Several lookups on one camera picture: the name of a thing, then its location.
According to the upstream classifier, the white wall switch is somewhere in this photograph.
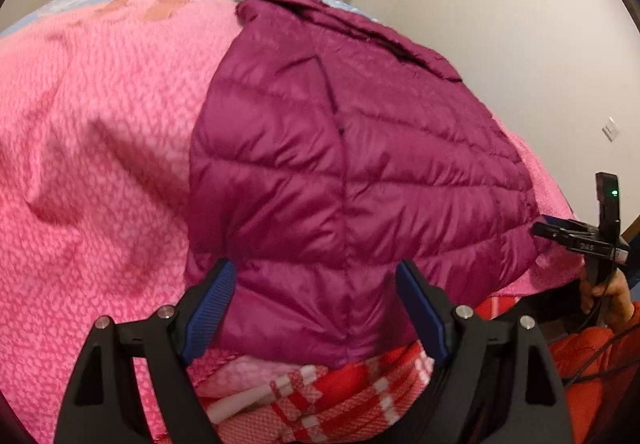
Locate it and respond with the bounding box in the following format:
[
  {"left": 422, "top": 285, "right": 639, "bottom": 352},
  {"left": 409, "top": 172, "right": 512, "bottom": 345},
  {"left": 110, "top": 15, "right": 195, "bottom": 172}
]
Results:
[{"left": 602, "top": 118, "right": 620, "bottom": 143}]

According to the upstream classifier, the orange sleeve forearm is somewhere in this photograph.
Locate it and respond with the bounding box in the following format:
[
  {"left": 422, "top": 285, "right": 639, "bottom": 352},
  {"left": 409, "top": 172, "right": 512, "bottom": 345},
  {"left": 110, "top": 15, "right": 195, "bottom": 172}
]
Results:
[{"left": 550, "top": 302, "right": 639, "bottom": 443}]

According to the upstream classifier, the magenta puffer down jacket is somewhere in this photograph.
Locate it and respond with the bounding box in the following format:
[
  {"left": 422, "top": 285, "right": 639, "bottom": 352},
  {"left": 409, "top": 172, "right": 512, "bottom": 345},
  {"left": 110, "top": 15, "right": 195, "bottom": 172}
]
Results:
[{"left": 186, "top": 0, "right": 544, "bottom": 367}]

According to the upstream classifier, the person's right hand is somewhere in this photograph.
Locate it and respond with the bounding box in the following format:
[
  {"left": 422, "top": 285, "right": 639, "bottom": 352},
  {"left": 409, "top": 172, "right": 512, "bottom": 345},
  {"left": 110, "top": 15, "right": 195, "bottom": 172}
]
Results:
[{"left": 579, "top": 271, "right": 634, "bottom": 331}]

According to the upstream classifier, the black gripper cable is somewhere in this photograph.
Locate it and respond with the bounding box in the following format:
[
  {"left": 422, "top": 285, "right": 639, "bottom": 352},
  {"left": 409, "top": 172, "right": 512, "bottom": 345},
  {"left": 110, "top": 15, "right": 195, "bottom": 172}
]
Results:
[{"left": 562, "top": 267, "right": 640, "bottom": 388}]

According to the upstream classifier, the red plaid blanket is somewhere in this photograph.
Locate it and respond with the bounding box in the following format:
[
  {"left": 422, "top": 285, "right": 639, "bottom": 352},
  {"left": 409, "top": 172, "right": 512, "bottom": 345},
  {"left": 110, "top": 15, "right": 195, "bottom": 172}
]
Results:
[{"left": 194, "top": 295, "right": 524, "bottom": 444}]

